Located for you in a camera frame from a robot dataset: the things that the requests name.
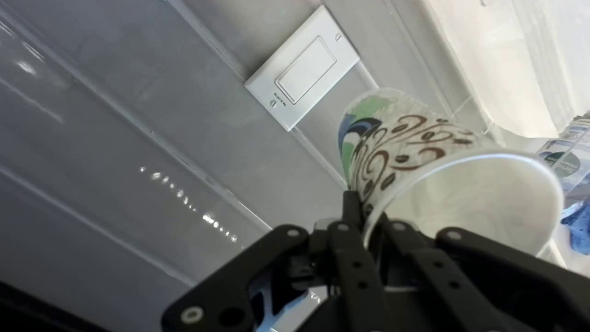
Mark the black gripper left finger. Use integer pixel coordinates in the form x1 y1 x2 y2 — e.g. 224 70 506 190
160 225 337 332

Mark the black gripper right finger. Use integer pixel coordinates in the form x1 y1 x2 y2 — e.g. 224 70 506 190
374 220 590 332

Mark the patterned paper cup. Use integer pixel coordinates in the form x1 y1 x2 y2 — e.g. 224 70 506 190
337 89 564 255

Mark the clear dish soap bottle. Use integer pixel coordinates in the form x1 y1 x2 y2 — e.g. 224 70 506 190
538 114 590 205

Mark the white light switch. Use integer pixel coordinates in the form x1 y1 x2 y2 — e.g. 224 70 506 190
245 6 359 131

